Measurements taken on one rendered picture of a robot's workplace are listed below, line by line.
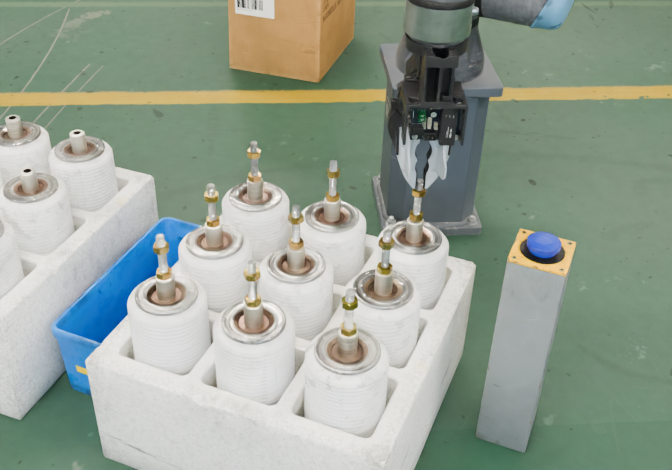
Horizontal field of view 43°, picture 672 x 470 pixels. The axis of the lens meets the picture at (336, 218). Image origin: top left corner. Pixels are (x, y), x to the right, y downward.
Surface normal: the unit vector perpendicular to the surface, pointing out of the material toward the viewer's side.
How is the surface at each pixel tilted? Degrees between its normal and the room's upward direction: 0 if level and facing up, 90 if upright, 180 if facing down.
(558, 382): 0
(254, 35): 89
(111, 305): 88
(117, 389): 90
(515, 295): 90
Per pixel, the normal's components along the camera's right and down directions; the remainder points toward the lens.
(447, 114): 0.03, 0.58
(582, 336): 0.03, -0.82
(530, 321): -0.38, 0.52
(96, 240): 0.93, 0.22
